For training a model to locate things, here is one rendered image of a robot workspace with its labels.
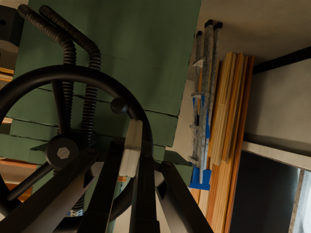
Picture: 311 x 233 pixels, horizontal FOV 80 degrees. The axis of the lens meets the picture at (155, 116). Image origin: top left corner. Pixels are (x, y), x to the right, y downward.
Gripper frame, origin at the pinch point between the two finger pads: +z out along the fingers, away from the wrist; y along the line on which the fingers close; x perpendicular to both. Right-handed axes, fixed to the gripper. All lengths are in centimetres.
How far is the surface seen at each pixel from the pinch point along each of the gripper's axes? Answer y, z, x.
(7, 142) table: -29.9, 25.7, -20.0
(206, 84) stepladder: 44, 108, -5
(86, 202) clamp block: -6.6, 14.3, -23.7
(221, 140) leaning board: 83, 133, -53
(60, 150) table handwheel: -10.5, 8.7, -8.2
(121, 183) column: 0, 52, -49
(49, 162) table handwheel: -11.8, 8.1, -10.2
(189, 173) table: 18.1, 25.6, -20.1
